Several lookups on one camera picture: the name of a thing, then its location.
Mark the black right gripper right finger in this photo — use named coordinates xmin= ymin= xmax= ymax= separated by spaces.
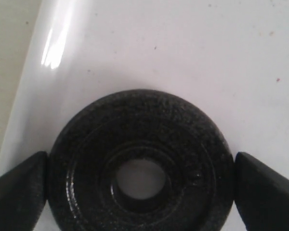
xmin=235 ymin=152 xmax=289 ymax=231

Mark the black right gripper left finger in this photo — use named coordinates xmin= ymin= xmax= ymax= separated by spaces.
xmin=0 ymin=152 xmax=48 ymax=231

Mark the black weight plate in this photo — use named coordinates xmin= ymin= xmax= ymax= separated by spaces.
xmin=47 ymin=89 xmax=234 ymax=231

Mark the white plastic tray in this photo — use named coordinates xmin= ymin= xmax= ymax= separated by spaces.
xmin=0 ymin=0 xmax=289 ymax=231

